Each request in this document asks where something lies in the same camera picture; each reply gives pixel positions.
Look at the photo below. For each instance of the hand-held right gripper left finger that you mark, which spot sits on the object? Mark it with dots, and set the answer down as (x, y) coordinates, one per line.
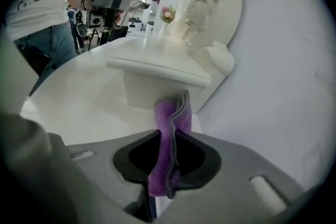
(99, 165)

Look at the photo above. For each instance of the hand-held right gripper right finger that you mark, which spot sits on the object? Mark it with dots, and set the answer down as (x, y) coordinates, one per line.
(231, 178)

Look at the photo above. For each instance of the purple grey cloth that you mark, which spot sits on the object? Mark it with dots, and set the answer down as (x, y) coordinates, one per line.
(164, 123)

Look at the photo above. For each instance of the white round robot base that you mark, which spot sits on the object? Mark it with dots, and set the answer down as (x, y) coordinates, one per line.
(149, 26)
(135, 25)

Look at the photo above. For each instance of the white dressing table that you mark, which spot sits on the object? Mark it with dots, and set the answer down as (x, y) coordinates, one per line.
(78, 91)

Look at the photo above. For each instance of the artificial flower bouquet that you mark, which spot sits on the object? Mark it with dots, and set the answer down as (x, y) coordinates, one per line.
(168, 14)

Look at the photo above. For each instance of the white ribbed vase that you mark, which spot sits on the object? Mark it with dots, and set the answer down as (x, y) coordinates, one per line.
(164, 30)

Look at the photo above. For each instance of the person's blue jeans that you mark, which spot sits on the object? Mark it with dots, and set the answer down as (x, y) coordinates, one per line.
(57, 44)

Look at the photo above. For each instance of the oval mirror ornate white frame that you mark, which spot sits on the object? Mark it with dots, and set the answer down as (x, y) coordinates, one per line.
(199, 15)

